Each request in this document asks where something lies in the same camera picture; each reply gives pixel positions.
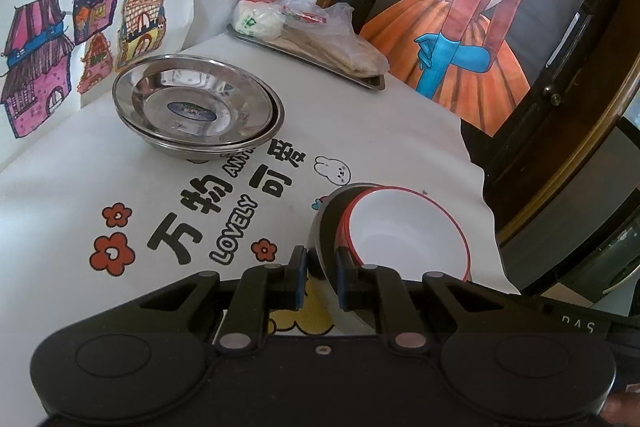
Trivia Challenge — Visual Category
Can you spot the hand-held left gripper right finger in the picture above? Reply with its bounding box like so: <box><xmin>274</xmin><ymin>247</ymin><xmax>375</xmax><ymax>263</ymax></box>
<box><xmin>335</xmin><ymin>247</ymin><xmax>507</xmax><ymax>354</ymax></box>

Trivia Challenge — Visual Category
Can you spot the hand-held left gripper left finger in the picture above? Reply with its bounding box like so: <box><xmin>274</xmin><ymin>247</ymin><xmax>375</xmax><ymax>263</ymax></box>
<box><xmin>135</xmin><ymin>246</ymin><xmax>308</xmax><ymax>354</ymax></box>

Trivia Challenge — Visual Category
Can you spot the stainless steel bowl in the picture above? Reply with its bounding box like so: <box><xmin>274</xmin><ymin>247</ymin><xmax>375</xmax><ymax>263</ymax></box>
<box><xmin>308</xmin><ymin>183</ymin><xmax>401</xmax><ymax>337</ymax></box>

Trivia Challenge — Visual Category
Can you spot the white bowl with red rim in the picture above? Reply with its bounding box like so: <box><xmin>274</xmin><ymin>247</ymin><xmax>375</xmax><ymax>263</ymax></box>
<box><xmin>347</xmin><ymin>188</ymin><xmax>472</xmax><ymax>284</ymax></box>
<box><xmin>335</xmin><ymin>193</ymin><xmax>362</xmax><ymax>260</ymax></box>

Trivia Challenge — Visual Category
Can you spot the stainless steel plate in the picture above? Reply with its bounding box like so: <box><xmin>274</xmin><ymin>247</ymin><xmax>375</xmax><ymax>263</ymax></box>
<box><xmin>112</xmin><ymin>54</ymin><xmax>279</xmax><ymax>148</ymax></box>
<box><xmin>116</xmin><ymin>94</ymin><xmax>286</xmax><ymax>164</ymax></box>

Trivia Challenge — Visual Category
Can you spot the person's right hand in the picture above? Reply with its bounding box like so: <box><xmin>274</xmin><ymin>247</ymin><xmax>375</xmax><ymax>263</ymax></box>
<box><xmin>604</xmin><ymin>390</ymin><xmax>640</xmax><ymax>427</ymax></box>

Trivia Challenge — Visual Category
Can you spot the printed white tablecloth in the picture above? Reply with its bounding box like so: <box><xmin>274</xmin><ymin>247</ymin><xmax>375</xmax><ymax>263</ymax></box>
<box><xmin>0</xmin><ymin>31</ymin><xmax>522</xmax><ymax>339</ymax></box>

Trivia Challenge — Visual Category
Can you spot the metal tray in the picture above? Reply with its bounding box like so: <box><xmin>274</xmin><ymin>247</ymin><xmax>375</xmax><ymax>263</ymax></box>
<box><xmin>226</xmin><ymin>23</ymin><xmax>386</xmax><ymax>91</ymax></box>

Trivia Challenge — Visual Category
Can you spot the plastic bag of flatbread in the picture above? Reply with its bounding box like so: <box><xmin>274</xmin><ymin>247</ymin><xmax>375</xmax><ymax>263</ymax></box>
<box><xmin>279</xmin><ymin>2</ymin><xmax>391</xmax><ymax>78</ymax></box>

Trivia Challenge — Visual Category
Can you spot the orange dress figure painting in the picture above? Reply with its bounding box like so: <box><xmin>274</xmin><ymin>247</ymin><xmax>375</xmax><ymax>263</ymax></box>
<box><xmin>359</xmin><ymin>0</ymin><xmax>623</xmax><ymax>138</ymax></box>

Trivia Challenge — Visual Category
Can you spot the white bag with green print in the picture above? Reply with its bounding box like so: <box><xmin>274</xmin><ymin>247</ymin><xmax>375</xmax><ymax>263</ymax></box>
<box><xmin>234</xmin><ymin>0</ymin><xmax>287</xmax><ymax>40</ymax></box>

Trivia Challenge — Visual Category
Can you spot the colourful houses wall poster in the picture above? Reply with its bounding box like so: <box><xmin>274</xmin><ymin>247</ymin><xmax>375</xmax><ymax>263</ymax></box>
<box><xmin>0</xmin><ymin>0</ymin><xmax>303</xmax><ymax>170</ymax></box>

